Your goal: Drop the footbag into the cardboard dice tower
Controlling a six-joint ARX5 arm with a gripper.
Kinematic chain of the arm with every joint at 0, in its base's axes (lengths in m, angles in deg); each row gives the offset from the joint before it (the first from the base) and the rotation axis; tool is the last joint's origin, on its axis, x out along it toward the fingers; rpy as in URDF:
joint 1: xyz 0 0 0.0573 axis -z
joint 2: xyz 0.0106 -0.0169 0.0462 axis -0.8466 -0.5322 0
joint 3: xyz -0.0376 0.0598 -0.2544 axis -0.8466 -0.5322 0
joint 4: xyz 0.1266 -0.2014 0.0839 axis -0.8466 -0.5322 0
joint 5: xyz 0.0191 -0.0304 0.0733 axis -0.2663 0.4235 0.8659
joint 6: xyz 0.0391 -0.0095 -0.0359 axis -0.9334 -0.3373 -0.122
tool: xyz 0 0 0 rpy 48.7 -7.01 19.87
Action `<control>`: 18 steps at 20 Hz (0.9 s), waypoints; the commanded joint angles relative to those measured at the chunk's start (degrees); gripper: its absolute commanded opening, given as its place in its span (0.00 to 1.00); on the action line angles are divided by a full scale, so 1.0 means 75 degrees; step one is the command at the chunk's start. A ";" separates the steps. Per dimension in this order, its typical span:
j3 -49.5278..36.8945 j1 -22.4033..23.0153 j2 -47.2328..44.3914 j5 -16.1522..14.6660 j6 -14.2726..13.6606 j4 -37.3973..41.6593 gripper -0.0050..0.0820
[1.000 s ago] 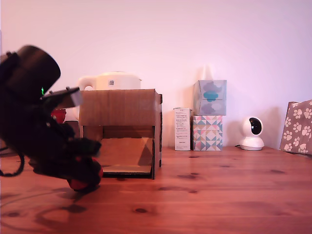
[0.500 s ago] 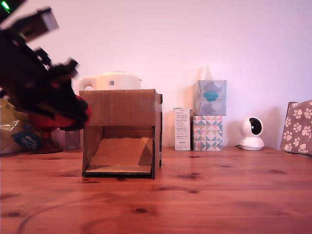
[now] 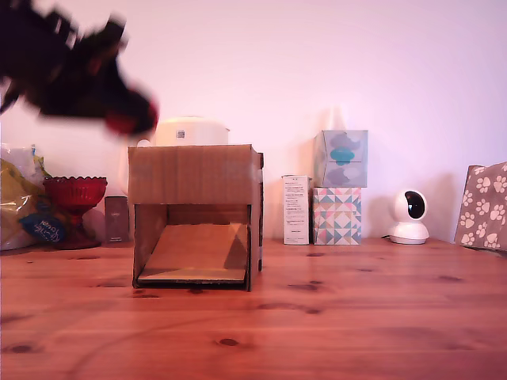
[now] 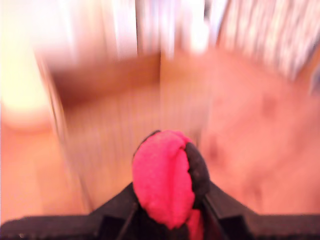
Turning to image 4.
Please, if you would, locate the white electric kettle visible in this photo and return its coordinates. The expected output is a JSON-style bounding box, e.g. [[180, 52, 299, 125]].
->
[[0, 34, 61, 131]]

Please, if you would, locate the red and black footbag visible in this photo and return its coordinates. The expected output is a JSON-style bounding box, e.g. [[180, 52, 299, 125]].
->
[[132, 129, 212, 240]]

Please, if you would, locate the cardboard dice tower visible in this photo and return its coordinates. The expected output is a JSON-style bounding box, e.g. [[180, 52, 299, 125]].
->
[[48, 52, 213, 213]]

